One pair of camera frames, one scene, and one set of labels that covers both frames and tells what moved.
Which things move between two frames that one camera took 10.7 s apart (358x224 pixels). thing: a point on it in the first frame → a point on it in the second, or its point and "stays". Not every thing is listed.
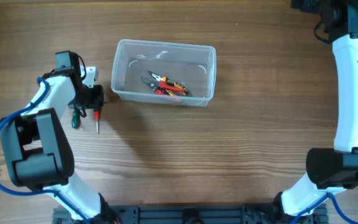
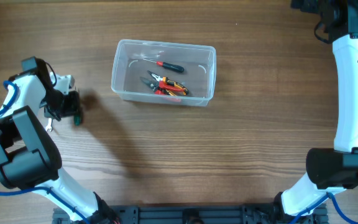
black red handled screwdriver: (97, 117) → (173, 67)
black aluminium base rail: (192, 214) stays
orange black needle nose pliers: (169, 82) stays
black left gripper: (97, 102) → (74, 109)
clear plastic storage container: (165, 71) stays
